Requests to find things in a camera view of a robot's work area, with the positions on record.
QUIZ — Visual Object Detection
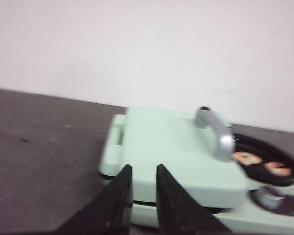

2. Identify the pink shrimp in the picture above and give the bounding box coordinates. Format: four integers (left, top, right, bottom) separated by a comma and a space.
264, 162, 292, 177
232, 151, 263, 166

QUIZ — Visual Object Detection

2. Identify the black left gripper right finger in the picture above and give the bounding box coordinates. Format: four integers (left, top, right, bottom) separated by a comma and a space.
156, 164, 232, 235

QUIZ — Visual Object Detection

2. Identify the breakfast maker hinged lid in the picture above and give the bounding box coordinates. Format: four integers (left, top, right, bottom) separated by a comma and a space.
122, 107, 247, 209

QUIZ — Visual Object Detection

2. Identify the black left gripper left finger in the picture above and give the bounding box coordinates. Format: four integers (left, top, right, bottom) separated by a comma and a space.
54, 164, 133, 235

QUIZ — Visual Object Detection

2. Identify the mint green breakfast maker base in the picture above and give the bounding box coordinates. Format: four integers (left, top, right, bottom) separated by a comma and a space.
98, 114, 294, 235

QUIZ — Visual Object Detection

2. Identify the left silver control knob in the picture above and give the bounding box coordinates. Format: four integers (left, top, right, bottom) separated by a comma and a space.
256, 184, 285, 210

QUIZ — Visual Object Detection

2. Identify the black frying pan mint handle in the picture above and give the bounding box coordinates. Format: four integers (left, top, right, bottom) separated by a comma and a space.
234, 133, 294, 186

